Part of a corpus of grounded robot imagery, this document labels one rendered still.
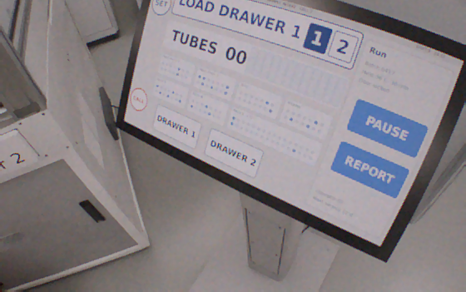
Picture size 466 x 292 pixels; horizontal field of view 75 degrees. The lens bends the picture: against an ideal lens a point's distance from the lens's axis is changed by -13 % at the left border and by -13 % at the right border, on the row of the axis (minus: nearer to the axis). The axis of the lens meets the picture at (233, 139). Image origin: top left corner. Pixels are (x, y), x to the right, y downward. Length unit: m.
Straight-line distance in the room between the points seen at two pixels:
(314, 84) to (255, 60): 0.09
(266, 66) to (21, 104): 0.53
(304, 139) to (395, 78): 0.15
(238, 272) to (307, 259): 0.29
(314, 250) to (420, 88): 1.12
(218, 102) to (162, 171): 1.25
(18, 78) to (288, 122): 0.53
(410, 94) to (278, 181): 0.22
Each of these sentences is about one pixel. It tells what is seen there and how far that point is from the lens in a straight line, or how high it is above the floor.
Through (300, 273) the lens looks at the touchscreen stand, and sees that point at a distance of 1.45.
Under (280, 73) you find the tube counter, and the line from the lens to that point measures 0.48.
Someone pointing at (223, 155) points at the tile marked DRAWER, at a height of 1.00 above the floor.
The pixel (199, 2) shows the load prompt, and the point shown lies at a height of 1.16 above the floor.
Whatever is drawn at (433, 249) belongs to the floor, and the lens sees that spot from 1.69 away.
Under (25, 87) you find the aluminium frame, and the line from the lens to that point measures 0.77.
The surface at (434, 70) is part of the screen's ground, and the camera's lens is 0.46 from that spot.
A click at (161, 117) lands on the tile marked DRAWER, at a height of 1.01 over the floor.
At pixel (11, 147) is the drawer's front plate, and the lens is 0.87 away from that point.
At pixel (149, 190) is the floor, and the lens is 1.71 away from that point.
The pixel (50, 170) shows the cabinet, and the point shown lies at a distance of 0.99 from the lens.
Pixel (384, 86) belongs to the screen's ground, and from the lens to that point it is 0.46.
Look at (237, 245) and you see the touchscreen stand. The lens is 1.48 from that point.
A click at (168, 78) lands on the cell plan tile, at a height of 1.06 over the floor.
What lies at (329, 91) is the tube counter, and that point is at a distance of 0.47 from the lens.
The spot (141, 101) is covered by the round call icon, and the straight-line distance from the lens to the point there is 0.62.
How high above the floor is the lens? 1.44
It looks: 54 degrees down
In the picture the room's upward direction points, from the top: 7 degrees counter-clockwise
